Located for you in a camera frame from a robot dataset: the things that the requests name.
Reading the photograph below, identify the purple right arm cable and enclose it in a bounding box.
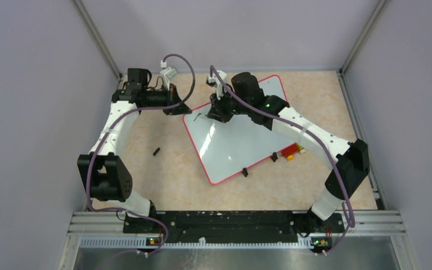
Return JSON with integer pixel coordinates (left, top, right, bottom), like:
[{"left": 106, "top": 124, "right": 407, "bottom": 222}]
[{"left": 209, "top": 65, "right": 356, "bottom": 256}]

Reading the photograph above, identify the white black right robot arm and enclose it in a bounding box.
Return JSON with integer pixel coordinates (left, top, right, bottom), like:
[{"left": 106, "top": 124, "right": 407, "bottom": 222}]
[{"left": 206, "top": 70, "right": 370, "bottom": 232}]

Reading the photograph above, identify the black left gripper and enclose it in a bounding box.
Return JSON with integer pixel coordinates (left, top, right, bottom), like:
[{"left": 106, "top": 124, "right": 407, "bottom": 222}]
[{"left": 143, "top": 83, "right": 192, "bottom": 115}]

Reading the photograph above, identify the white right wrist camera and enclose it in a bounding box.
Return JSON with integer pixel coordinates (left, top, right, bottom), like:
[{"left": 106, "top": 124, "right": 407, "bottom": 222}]
[{"left": 206, "top": 70, "right": 227, "bottom": 100}]

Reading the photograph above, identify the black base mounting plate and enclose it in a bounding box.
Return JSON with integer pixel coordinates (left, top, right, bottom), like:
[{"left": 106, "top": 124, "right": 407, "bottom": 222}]
[{"left": 123, "top": 210, "right": 344, "bottom": 244}]

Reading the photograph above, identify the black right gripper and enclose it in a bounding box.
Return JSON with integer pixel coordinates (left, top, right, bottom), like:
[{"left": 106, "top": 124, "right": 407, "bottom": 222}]
[{"left": 208, "top": 87, "right": 250, "bottom": 124}]

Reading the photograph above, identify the black marker cap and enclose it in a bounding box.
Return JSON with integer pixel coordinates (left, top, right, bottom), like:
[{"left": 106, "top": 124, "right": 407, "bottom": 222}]
[{"left": 152, "top": 147, "right": 160, "bottom": 156}]

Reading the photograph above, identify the pink framed whiteboard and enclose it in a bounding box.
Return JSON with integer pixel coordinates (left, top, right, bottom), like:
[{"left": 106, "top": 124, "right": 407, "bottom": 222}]
[{"left": 182, "top": 74, "right": 299, "bottom": 185}]

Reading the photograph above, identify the aluminium frame rail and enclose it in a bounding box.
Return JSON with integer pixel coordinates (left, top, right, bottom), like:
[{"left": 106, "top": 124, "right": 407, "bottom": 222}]
[{"left": 58, "top": 210, "right": 419, "bottom": 269}]

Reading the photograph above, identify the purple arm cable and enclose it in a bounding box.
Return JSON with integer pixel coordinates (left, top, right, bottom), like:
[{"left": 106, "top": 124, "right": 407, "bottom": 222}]
[
  {"left": 85, "top": 53, "right": 197, "bottom": 258},
  {"left": 209, "top": 65, "right": 356, "bottom": 256}
]

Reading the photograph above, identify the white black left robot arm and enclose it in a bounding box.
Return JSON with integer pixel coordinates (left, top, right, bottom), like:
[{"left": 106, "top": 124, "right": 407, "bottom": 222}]
[{"left": 77, "top": 67, "right": 191, "bottom": 233}]

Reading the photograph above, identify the black whiteboard clip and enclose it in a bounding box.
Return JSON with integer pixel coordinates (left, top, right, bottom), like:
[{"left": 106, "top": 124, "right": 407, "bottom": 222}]
[
  {"left": 271, "top": 152, "right": 278, "bottom": 163},
  {"left": 241, "top": 168, "right": 249, "bottom": 177}
]

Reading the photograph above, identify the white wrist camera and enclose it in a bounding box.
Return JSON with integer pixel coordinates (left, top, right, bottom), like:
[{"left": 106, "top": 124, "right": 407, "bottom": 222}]
[
  {"left": 160, "top": 60, "right": 178, "bottom": 89},
  {"left": 206, "top": 70, "right": 227, "bottom": 100}
]

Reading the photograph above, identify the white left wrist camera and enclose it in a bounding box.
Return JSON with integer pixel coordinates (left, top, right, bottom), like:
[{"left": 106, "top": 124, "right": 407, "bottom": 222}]
[{"left": 160, "top": 60, "right": 178, "bottom": 89}]

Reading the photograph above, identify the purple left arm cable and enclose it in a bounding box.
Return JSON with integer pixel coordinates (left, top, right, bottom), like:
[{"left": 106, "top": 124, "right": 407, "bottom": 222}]
[{"left": 85, "top": 53, "right": 197, "bottom": 258}]

